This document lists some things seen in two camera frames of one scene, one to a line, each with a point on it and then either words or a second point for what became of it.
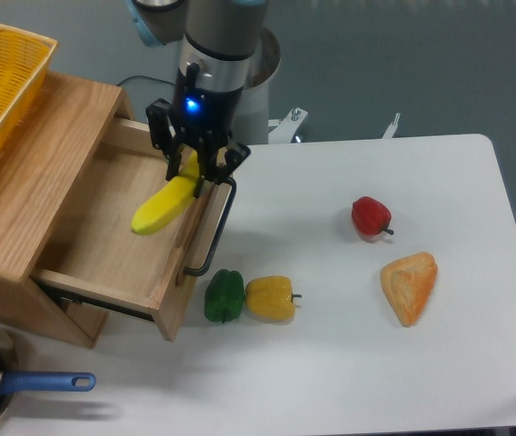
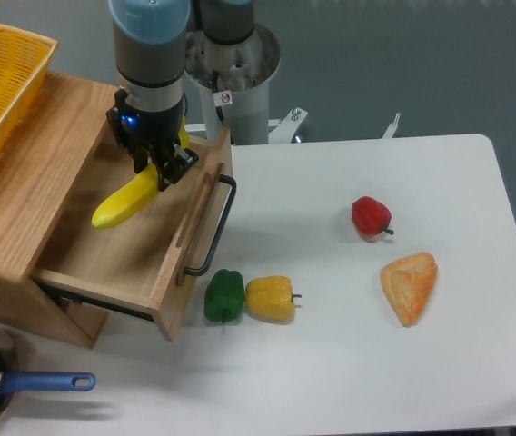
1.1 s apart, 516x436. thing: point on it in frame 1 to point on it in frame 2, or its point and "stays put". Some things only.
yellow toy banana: [171, 199] to [145, 186]
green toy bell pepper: [224, 295] stays put
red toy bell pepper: [370, 216] stays put
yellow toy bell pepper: [270, 299] stays put
